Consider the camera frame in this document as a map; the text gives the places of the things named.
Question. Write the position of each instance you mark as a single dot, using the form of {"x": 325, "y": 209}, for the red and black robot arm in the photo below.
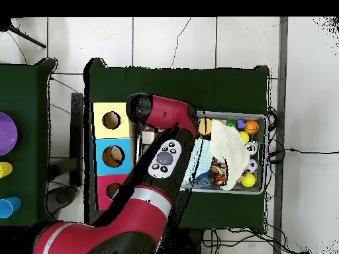
{"x": 169, "y": 114}

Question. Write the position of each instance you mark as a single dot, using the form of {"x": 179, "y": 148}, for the wooden box with three holes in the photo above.
{"x": 100, "y": 159}

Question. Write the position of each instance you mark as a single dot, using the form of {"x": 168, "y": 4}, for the clear mesh bin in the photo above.
{"x": 254, "y": 188}

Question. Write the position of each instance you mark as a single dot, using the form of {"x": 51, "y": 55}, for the plain wooden block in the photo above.
{"x": 148, "y": 137}

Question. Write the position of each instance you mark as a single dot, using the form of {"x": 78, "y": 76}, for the mint green muslin cloth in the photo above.
{"x": 201, "y": 159}

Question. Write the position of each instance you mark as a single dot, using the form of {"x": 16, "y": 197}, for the cream muslin cloth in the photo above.
{"x": 230, "y": 153}

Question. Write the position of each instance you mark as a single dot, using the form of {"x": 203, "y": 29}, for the dark green tablecloth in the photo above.
{"x": 222, "y": 84}

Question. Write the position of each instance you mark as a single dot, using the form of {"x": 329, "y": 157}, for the dark green side table cloth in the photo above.
{"x": 32, "y": 106}

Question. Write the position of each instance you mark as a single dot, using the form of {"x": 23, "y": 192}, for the purple plate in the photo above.
{"x": 6, "y": 133}

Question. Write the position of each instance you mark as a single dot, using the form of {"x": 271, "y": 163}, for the yellow cup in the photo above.
{"x": 5, "y": 170}

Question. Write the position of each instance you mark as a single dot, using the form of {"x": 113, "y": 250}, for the blue cup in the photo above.
{"x": 9, "y": 207}

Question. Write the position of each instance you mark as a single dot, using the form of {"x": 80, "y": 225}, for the black tripod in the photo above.
{"x": 6, "y": 24}

